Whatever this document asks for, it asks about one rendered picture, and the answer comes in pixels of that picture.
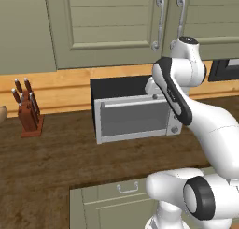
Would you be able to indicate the brown wooden knife block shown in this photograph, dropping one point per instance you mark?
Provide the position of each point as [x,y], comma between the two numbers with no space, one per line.
[29,120]

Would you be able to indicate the silver toaster oven knob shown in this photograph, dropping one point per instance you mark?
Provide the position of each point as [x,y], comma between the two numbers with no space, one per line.
[175,130]

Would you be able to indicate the grey glass toaster oven door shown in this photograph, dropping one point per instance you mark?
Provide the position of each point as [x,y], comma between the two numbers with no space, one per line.
[133,120]

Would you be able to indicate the olive green lower cupboard door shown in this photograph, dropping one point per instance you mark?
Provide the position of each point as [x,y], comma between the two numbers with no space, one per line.
[124,217]

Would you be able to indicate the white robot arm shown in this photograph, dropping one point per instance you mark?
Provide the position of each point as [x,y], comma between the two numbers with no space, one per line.
[217,136]

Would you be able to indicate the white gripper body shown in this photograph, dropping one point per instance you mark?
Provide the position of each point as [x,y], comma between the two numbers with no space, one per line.
[153,87]

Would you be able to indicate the black framed appliance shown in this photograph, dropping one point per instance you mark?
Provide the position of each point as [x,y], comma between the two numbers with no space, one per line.
[222,71]

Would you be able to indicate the olive green cupboard door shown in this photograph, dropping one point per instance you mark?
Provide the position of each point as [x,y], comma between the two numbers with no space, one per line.
[214,17]
[109,27]
[124,217]

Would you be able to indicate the olive green drawer front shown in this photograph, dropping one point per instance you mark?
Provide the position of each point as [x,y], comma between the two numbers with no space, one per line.
[102,193]

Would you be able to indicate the olive green upper cupboard door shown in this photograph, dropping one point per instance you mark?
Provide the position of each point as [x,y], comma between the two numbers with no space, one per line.
[214,17]
[109,27]

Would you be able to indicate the olive green cupboard side panel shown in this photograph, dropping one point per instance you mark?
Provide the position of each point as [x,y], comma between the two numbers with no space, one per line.
[25,30]

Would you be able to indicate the tan rounded object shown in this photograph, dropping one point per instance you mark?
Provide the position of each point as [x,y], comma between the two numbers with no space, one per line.
[2,115]

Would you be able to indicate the black silver toaster oven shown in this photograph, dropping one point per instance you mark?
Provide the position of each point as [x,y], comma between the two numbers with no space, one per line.
[118,86]

